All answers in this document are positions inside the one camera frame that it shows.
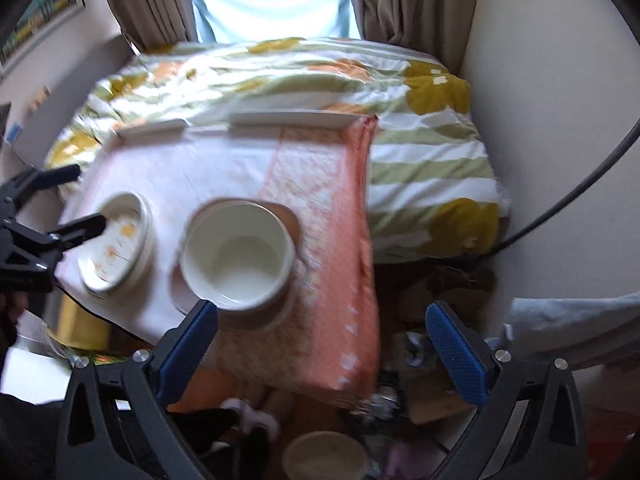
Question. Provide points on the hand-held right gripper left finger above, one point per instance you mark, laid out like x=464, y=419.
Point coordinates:
x=190, y=350

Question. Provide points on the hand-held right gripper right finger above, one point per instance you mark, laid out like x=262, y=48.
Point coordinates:
x=455, y=355

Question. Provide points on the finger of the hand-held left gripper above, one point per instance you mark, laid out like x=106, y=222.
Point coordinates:
x=80, y=227
x=50, y=176

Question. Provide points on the small printed saucer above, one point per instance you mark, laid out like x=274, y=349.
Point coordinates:
x=117, y=240

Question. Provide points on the pink square dish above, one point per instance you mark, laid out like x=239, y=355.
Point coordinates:
x=250, y=321

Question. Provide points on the white ribbed bowl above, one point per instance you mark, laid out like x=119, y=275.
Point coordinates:
x=235, y=260

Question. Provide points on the cream bowl with green rim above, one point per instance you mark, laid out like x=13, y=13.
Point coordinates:
x=286, y=280

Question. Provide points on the person's left hand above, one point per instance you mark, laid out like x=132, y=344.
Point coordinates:
x=10, y=315

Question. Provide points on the brown cardboard piece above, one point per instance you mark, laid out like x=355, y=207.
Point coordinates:
x=425, y=407

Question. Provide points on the brown crumpled bag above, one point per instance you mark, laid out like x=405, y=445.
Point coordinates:
x=450, y=285

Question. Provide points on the yellow cylindrical container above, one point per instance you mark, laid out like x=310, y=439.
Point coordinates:
x=75, y=330

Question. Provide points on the white rectangular plate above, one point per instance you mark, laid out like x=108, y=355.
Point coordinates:
x=155, y=129
x=300, y=119

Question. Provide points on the light blue cloth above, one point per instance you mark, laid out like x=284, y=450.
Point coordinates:
x=575, y=325

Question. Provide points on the cream round container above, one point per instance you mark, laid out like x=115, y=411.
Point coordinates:
x=325, y=460

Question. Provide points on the floral blanket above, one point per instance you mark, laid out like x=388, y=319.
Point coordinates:
x=425, y=160

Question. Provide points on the white and orange tablecloth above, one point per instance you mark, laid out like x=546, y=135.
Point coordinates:
x=320, y=200

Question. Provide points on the beige wall switch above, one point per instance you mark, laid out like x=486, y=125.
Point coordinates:
x=39, y=98

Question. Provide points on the wall poster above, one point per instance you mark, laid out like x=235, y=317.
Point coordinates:
x=45, y=10

